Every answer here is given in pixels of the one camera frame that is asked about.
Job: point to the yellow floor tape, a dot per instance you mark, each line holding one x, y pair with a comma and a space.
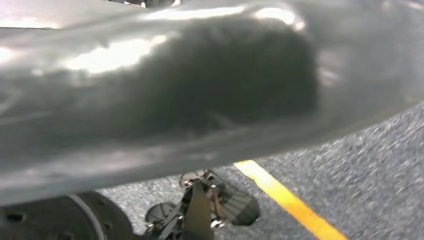
291, 202

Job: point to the black round robot joint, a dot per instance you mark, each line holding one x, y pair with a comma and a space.
66, 218

